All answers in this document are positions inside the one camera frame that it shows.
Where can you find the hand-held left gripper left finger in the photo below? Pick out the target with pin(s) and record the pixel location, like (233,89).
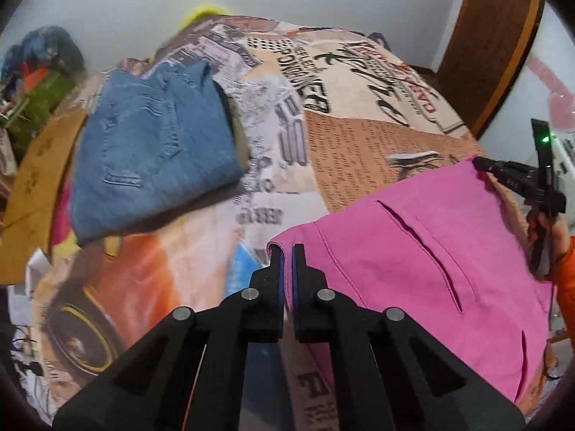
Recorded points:
(279,274)

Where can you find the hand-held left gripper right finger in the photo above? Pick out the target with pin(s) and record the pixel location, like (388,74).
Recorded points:
(295,274)

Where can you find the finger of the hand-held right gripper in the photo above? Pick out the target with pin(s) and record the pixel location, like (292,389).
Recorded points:
(503,173)

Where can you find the pink pants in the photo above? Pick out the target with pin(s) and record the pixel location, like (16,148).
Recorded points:
(395,251)

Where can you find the person's right hand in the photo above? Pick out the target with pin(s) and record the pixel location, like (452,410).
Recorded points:
(550,238)

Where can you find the wooden door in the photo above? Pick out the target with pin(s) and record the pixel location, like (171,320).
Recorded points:
(489,40)

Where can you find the printed blanket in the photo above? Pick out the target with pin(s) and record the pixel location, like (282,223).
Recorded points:
(287,112)

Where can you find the folded blue jeans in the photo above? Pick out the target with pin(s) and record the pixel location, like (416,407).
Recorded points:
(152,143)

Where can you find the yellow cloth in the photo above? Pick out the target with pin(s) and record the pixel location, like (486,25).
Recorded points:
(204,13)

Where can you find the pile of colourful clutter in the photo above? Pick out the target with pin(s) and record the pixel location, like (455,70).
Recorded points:
(31,85)

